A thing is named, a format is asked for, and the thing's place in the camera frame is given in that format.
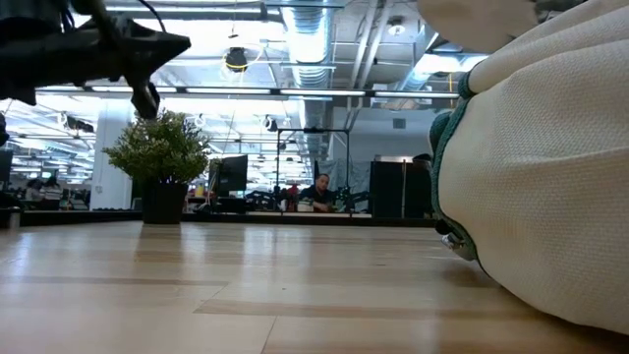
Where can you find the black desktop monitor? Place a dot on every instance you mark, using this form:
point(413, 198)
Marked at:
point(233, 172)

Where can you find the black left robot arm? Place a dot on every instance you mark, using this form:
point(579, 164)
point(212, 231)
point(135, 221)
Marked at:
point(24, 64)

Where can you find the black metal stand frame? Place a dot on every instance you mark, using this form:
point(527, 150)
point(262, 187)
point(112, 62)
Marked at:
point(278, 167)

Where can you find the black ceiling camera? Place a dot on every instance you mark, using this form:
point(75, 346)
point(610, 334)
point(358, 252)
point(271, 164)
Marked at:
point(237, 58)

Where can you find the cream green-trimmed gardening bag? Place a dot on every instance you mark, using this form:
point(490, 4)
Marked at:
point(540, 172)

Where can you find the green potted plant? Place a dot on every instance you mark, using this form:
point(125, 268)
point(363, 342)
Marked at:
point(157, 152)

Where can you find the black aluminium table frame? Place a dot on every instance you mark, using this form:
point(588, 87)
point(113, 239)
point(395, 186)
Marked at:
point(295, 220)

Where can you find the dark monitor screen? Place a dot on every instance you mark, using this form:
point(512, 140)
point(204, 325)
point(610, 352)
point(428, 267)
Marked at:
point(6, 164)

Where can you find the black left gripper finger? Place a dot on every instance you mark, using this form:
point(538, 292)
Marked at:
point(142, 64)
point(147, 39)

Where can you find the black cabinet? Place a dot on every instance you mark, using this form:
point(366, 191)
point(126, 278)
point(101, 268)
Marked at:
point(398, 192)

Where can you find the person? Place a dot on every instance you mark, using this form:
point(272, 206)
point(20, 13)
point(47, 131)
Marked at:
point(322, 194)
point(50, 189)

